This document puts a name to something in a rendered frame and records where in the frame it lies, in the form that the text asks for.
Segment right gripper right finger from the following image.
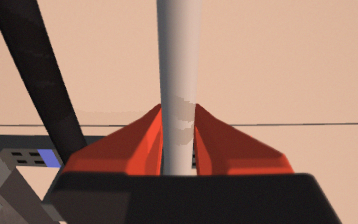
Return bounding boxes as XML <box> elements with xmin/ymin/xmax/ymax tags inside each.
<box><xmin>193</xmin><ymin>103</ymin><xmax>294</xmax><ymax>175</ymax></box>

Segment grey metal bar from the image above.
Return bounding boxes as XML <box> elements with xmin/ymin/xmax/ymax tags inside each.
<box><xmin>156</xmin><ymin>0</ymin><xmax>202</xmax><ymax>175</ymax></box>

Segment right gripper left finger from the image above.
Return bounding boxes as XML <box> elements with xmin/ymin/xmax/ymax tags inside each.
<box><xmin>61</xmin><ymin>104</ymin><xmax>163</xmax><ymax>175</ymax></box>

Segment black metal bar with green ends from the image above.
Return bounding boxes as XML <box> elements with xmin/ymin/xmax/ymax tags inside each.
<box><xmin>0</xmin><ymin>0</ymin><xmax>88</xmax><ymax>165</ymax></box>

